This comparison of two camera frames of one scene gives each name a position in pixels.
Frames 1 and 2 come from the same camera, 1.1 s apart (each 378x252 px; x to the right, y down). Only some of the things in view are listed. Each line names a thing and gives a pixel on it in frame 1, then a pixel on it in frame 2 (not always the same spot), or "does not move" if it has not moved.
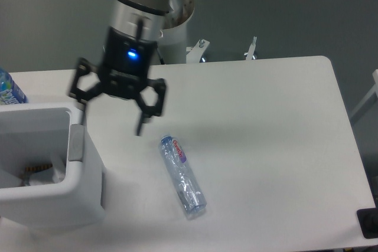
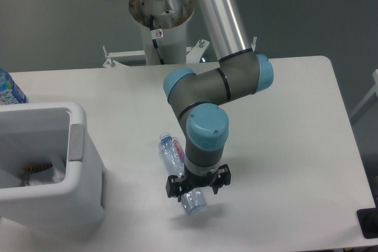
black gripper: x=125 y=66 to x=190 y=182
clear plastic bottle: x=181 y=175 does not move
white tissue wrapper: x=53 y=174 does not move
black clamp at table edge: x=368 y=219 does not move
